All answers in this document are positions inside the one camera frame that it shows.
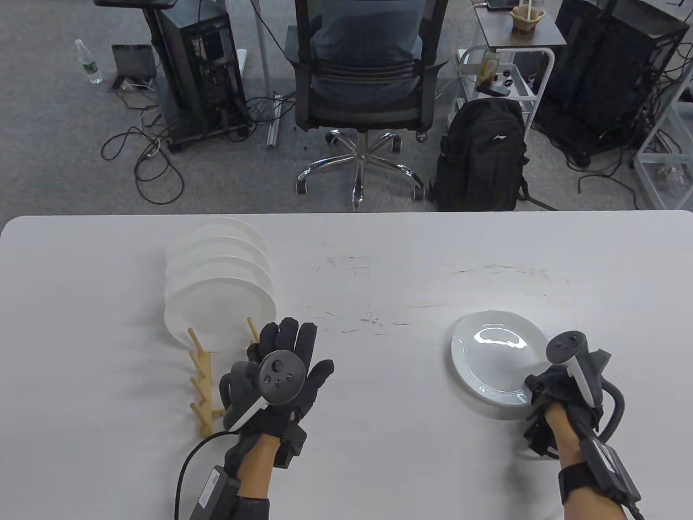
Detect person's right hand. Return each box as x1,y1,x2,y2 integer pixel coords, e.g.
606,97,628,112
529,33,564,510
522,364,604,462

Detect beige bowl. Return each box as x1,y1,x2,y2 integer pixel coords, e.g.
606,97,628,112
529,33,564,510
511,4,546,34

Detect dark grey laptop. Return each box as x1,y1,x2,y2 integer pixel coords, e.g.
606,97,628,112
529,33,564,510
111,44,159,109

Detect black computer tower right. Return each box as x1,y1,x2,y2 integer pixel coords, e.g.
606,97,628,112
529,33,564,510
533,0,691,167

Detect black office chair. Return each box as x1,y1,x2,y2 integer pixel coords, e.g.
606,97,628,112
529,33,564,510
285,0,450,212

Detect yellow bottle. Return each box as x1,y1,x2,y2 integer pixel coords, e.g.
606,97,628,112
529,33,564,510
478,53,500,92

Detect person's right forearm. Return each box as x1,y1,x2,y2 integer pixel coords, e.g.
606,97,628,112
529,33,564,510
543,405,631,520

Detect white pole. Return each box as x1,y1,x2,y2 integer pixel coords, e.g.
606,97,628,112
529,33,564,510
253,0,271,97

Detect black floor cables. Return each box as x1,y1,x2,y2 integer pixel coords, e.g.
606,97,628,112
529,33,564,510
100,106,186,205

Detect brown side table white frame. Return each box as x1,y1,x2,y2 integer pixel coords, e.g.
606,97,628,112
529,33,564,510
456,0,567,128

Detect tangle of black cables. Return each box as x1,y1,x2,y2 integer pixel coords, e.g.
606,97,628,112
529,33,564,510
563,125,656,212

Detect white shelf frame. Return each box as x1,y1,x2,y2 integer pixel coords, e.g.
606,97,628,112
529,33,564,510
632,70,693,212

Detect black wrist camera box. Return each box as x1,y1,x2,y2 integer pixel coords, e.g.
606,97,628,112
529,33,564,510
579,439,642,504
189,465,241,520

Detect wooden dish rack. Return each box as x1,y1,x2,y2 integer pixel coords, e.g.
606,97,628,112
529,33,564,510
188,317,260,437

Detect person's left hand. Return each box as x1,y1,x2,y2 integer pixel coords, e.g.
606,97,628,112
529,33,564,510
223,318,335,478

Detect dark wrist strap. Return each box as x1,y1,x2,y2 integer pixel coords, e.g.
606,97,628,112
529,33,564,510
558,465,599,504
234,496,270,520

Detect clear water bottle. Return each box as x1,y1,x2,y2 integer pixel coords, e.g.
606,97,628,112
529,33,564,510
74,39,103,85

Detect aluminium profile bars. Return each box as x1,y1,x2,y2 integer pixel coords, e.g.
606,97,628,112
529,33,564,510
266,93,283,147

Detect black stand tray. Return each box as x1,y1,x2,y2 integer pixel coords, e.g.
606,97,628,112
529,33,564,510
95,0,176,9

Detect black computer tower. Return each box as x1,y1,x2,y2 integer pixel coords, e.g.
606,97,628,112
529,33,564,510
149,0,254,153
533,0,691,167

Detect person's left forearm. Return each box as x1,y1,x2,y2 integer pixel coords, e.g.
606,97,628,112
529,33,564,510
234,436,279,520

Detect black backpack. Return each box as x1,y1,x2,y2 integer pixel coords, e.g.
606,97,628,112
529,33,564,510
433,97,558,212

